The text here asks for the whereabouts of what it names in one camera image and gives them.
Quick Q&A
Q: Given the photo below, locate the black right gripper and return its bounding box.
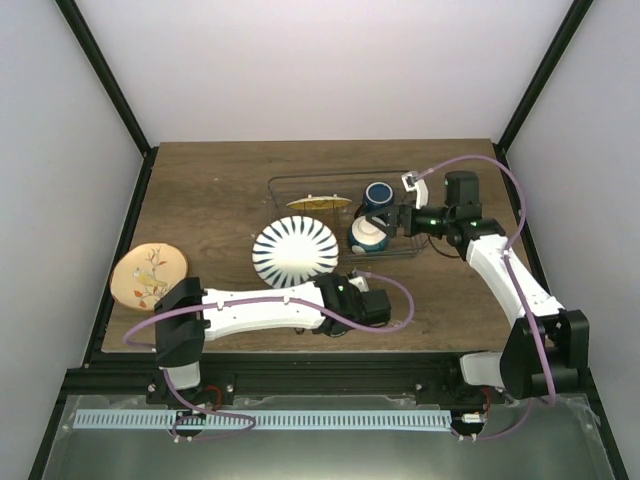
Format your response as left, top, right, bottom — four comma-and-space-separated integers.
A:
366, 201, 454, 239

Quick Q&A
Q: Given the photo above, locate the blue ceramic mug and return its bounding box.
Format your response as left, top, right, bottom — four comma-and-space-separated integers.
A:
354, 181, 395, 218

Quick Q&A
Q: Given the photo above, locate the striped white blue plate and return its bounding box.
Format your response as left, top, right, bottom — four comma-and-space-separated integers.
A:
251, 215, 339, 288

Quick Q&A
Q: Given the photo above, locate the round woven bamboo tray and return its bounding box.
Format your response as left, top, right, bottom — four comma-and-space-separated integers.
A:
286, 194, 352, 212

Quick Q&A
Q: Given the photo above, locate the round wooden plate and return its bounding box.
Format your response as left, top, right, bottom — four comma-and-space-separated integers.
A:
109, 243, 189, 311

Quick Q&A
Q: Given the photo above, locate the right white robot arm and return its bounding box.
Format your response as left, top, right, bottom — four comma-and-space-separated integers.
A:
362, 171, 589, 403

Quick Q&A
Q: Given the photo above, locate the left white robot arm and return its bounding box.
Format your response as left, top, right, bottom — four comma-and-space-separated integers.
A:
154, 273, 391, 404

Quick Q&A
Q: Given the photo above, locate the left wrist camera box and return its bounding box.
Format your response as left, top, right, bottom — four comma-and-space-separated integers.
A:
347, 270, 370, 292

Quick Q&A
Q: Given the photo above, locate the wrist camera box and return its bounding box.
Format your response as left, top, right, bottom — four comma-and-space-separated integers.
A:
347, 270, 370, 292
401, 171, 429, 209

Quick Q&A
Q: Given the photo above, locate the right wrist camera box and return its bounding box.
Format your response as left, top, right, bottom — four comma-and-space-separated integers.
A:
401, 171, 429, 209

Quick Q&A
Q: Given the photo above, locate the grey wire dish rack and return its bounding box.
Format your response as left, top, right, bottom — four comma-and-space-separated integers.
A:
267, 169, 428, 264

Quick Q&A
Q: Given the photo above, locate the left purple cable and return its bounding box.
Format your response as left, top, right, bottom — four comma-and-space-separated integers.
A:
122, 269, 416, 444

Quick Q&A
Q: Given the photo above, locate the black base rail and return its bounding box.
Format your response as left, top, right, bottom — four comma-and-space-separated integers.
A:
61, 352, 488, 407

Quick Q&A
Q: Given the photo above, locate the light blue slotted cable duct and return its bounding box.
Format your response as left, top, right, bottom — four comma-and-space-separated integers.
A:
72, 409, 452, 432

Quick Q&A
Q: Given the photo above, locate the black right frame post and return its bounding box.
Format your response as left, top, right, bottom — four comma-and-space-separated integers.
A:
497, 0, 596, 149

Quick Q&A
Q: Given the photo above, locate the black frame post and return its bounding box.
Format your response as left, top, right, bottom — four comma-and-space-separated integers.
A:
54, 0, 153, 156
497, 0, 596, 149

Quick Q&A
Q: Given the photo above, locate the black left frame post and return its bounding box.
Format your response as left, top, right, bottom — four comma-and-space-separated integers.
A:
54, 0, 153, 156

